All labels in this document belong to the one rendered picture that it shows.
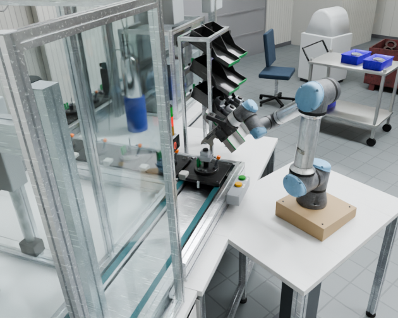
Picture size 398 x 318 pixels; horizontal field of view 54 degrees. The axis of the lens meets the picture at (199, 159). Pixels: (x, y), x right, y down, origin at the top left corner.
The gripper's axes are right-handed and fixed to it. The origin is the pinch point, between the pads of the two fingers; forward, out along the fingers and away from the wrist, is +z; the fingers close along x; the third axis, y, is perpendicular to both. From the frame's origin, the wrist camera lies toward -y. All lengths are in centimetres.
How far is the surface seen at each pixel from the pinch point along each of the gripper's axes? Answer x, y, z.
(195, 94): 23.7, -21.0, -0.7
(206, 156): -2.4, 8.2, 4.8
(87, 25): -114, -42, -72
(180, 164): 0.3, 3.2, 24.8
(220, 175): -3.8, 21.4, 5.8
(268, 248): -41, 54, -12
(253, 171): 23.6, 37.1, 5.2
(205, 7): 157, -73, 11
